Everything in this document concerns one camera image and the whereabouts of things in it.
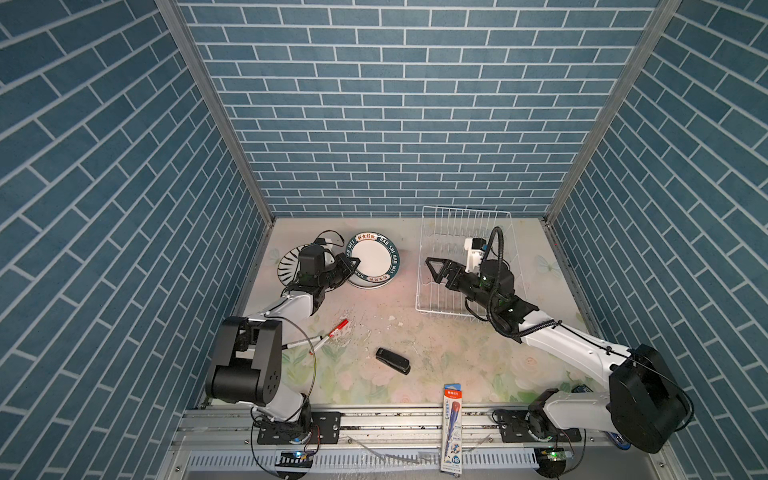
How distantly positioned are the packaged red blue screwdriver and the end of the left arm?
0.42 meters

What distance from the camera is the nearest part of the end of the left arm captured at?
707 mm

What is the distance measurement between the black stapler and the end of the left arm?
24 centimetres

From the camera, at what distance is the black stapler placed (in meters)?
0.82

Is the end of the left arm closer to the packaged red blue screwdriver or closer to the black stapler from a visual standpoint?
the black stapler

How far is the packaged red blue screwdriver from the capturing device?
2.27 feet

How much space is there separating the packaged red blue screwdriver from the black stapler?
120 mm
